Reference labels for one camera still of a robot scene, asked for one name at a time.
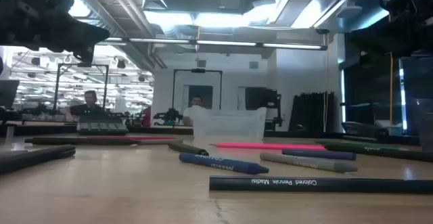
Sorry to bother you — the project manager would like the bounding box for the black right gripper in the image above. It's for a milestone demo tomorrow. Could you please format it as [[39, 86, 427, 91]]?
[[346, 0, 433, 58]]

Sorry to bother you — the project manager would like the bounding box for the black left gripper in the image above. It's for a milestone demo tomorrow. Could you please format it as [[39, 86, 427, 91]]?
[[0, 0, 111, 64]]

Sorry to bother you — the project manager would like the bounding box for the plain dark pencil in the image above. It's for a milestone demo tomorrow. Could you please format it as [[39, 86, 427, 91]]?
[[24, 135, 138, 146]]

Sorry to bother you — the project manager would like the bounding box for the green pencil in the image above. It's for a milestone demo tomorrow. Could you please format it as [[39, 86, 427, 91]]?
[[314, 139, 402, 150]]

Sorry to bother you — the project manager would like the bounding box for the pink pencil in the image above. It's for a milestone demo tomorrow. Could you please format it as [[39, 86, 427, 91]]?
[[210, 142, 326, 151]]

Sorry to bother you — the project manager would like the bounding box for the person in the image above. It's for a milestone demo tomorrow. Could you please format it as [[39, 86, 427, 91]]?
[[182, 94, 206, 127], [59, 90, 111, 118]]

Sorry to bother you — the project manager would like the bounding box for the dark gray compartment bin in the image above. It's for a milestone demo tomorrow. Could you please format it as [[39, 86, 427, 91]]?
[[76, 115, 129, 136]]

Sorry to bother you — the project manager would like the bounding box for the dark monitor screen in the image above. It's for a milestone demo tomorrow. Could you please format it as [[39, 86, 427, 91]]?
[[0, 79, 20, 109]]

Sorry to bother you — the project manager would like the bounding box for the black stapler-like object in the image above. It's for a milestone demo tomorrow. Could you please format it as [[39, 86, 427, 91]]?
[[341, 121, 390, 137]]

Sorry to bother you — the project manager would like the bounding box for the red background object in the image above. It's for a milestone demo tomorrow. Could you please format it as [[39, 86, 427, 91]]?
[[141, 106, 152, 127]]

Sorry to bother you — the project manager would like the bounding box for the black curtain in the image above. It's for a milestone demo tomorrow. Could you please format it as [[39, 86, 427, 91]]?
[[289, 91, 336, 133]]

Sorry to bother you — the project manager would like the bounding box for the black pen with print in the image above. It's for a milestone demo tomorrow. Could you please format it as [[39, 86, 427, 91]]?
[[323, 143, 433, 163]]

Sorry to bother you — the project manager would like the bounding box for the gray pen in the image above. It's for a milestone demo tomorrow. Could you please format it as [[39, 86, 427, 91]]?
[[137, 138, 183, 145]]

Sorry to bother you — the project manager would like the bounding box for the black background equipment stand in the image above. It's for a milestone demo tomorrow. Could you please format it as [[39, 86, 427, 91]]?
[[245, 87, 283, 132]]

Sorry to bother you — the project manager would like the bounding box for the purple colored pencil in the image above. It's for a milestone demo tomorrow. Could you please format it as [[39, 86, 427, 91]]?
[[281, 148, 357, 161]]

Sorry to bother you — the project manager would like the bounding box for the long ceiling light fixture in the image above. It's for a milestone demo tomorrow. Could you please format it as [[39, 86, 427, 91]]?
[[104, 37, 328, 51]]

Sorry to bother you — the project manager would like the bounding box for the grey colored pencil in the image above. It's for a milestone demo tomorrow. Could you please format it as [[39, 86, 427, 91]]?
[[259, 152, 359, 174]]

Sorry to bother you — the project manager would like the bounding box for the short dark olive pencil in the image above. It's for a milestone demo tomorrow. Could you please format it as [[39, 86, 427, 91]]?
[[167, 141, 210, 156]]

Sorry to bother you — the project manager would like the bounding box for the dark pencil with white print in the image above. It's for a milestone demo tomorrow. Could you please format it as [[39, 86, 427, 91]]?
[[208, 175, 433, 195]]

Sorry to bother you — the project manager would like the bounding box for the translucent plastic bin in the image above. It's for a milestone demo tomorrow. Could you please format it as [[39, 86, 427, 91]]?
[[191, 104, 268, 142]]

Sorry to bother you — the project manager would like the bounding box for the blue crayon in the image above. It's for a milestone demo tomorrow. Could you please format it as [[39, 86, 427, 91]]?
[[178, 152, 270, 175]]

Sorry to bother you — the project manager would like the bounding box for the black metal stand frame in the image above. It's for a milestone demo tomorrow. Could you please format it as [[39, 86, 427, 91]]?
[[172, 68, 223, 110], [53, 63, 110, 113]]

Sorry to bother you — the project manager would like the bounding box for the yellow hanging cable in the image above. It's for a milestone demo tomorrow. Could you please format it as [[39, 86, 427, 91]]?
[[388, 53, 395, 127]]

